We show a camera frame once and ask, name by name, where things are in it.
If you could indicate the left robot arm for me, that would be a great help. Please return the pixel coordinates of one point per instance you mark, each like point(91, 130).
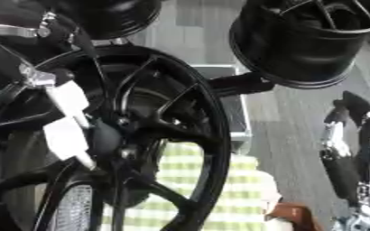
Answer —
point(9, 13)

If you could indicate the brown wooden object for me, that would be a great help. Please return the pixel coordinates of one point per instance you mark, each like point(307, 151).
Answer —
point(293, 215)

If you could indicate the black support bar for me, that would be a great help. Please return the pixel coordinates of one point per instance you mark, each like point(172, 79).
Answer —
point(241, 84)

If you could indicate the black spoked wheel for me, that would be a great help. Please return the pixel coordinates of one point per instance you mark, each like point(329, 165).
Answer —
point(193, 126)

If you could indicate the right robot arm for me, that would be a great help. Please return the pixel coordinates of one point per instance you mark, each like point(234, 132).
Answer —
point(367, 221)

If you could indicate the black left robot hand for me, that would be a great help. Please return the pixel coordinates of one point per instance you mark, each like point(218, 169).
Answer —
point(6, 66)

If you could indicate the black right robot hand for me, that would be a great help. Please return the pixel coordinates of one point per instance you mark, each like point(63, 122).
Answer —
point(341, 171)

